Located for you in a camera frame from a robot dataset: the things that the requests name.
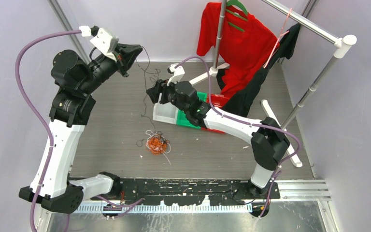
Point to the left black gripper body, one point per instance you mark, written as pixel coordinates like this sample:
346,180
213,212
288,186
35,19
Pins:
103,70

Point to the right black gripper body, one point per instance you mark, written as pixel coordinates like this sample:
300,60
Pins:
173,99

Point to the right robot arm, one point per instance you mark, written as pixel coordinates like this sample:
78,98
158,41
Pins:
268,142

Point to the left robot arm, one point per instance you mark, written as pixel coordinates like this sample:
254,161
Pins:
69,114

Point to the white plastic bin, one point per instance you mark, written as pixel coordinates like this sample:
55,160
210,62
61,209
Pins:
166,113

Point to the green plastic bin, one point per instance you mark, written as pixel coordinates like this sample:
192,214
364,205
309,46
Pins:
181,116

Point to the red plastic bin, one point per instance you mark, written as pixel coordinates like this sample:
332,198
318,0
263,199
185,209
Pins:
218,100

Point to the black t-shirt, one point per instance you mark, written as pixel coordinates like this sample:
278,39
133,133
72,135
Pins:
240,103

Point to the red t-shirt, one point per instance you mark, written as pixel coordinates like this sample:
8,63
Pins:
245,46

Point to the green clothes hanger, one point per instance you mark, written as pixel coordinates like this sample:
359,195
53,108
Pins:
240,6

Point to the pink clothes hanger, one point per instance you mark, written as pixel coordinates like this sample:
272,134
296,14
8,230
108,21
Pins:
282,33

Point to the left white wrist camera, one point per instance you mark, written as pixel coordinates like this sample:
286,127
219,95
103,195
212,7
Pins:
105,42

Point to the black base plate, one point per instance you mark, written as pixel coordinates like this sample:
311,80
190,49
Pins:
190,192

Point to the aluminium frame rail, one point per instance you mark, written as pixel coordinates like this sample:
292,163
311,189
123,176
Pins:
290,191

